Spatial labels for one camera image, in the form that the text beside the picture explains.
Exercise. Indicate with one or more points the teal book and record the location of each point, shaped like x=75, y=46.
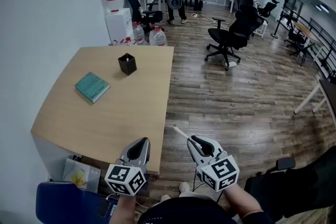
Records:
x=92, y=86

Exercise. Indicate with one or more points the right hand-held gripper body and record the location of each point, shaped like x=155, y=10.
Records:
x=220, y=173

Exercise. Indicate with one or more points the black high-back office chair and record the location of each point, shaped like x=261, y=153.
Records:
x=139, y=8

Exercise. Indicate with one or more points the person's white shoe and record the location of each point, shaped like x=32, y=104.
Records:
x=184, y=187
x=165, y=198

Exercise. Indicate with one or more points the person's right forearm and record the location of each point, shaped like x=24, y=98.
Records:
x=241, y=200

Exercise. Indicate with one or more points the person's left forearm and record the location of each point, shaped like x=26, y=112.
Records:
x=124, y=208

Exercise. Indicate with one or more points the yellow crumpled cloth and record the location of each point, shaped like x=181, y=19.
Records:
x=78, y=178

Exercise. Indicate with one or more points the white-legged dark table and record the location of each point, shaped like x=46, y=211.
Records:
x=325, y=94

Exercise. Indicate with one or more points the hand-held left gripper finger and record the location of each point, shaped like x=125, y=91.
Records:
x=147, y=152
x=126, y=150

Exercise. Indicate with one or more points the black phone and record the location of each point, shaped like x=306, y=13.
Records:
x=103, y=207

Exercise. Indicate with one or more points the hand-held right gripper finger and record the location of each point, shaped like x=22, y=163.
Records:
x=193, y=153
x=216, y=146

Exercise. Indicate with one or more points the black metal railing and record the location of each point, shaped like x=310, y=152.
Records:
x=319, y=34

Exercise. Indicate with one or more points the black headrest office chair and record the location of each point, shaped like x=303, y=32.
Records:
x=267, y=8

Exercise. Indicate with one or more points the blue chair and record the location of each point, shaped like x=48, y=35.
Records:
x=65, y=204

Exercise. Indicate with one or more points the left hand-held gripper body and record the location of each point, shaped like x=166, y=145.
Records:
x=123, y=178

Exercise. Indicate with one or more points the clear water jug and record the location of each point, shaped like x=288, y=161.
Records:
x=128, y=42
x=113, y=43
x=138, y=32
x=158, y=38

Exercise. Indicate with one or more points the white paper bag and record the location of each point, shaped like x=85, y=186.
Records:
x=90, y=173

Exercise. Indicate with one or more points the person's black top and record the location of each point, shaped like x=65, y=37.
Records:
x=181, y=212

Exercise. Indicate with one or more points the black armrest office chair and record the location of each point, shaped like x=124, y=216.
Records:
x=296, y=186

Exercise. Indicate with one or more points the white water dispenser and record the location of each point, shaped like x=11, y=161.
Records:
x=119, y=26

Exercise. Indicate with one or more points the white power strip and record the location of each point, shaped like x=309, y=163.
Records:
x=232, y=63

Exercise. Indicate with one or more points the dark brown pen holder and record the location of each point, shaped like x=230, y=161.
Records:
x=127, y=66

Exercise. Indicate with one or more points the black mesh office chair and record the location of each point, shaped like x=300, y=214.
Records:
x=236, y=31

